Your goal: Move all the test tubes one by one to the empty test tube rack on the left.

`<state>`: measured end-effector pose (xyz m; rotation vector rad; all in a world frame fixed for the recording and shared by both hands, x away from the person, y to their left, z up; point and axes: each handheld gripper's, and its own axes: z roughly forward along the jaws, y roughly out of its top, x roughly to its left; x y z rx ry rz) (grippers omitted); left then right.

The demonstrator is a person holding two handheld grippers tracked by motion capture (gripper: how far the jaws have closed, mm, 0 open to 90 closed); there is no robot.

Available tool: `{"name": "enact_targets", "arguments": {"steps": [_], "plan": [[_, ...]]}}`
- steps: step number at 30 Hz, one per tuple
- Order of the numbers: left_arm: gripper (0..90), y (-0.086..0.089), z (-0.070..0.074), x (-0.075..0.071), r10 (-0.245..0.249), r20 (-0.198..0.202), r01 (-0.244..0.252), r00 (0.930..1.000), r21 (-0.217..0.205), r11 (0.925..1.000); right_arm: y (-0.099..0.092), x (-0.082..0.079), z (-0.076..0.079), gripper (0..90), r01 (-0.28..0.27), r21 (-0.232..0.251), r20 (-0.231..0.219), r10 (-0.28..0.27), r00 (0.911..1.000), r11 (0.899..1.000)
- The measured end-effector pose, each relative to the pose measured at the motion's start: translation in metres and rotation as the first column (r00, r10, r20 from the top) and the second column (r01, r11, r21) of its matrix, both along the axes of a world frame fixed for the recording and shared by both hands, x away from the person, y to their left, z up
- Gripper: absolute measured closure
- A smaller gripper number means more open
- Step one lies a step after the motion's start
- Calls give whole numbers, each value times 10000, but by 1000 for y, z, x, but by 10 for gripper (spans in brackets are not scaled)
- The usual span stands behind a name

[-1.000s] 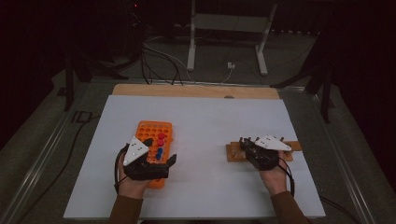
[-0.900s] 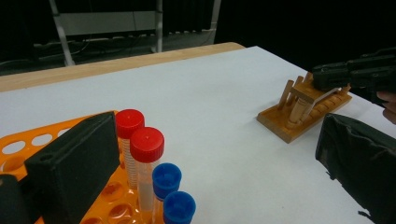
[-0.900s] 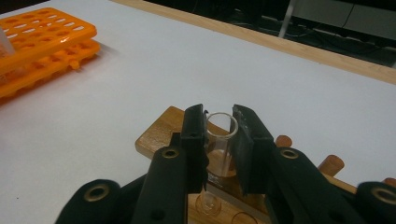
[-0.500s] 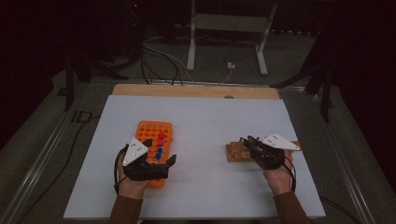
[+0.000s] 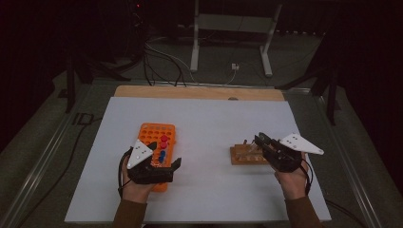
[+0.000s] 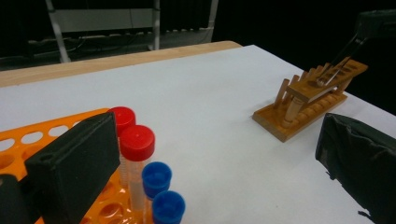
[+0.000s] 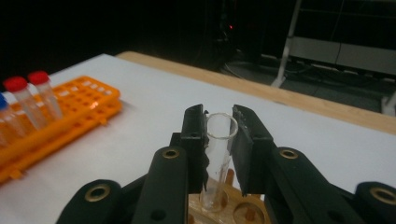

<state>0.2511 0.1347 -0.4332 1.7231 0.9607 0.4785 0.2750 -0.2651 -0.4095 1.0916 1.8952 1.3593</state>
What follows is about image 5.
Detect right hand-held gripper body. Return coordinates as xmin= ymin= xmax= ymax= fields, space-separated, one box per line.
xmin=261 ymin=133 xmax=325 ymax=174

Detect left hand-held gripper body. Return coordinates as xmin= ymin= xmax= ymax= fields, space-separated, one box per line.
xmin=125 ymin=139 xmax=175 ymax=185

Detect orange plastic test tube rack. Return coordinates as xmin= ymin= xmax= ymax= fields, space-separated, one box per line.
xmin=136 ymin=122 xmax=177 ymax=194

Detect wooden test tube rack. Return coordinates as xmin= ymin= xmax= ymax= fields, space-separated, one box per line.
xmin=229 ymin=138 xmax=274 ymax=166

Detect person's left hand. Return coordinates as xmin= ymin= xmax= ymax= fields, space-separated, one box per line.
xmin=121 ymin=163 xmax=157 ymax=204

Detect person's right hand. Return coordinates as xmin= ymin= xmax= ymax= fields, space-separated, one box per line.
xmin=273 ymin=151 xmax=311 ymax=201

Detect black tripod stand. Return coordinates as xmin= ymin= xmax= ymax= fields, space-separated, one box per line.
xmin=275 ymin=37 xmax=342 ymax=126
xmin=64 ymin=47 xmax=131 ymax=114

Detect white metal stand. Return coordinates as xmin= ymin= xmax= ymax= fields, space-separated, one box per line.
xmin=189 ymin=0 xmax=283 ymax=78

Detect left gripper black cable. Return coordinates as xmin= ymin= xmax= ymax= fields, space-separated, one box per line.
xmin=117 ymin=146 xmax=135 ymax=200

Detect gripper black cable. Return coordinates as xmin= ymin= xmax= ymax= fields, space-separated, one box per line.
xmin=117 ymin=146 xmax=135 ymax=200
xmin=299 ymin=158 xmax=315 ymax=197

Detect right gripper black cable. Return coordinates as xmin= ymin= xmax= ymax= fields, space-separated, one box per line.
xmin=299 ymin=158 xmax=315 ymax=197

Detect metal floor rail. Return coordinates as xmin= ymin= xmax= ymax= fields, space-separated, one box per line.
xmin=0 ymin=79 xmax=96 ymax=228
xmin=312 ymin=89 xmax=386 ymax=228

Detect black floor cables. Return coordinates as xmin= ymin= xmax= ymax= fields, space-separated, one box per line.
xmin=143 ymin=42 xmax=188 ymax=87

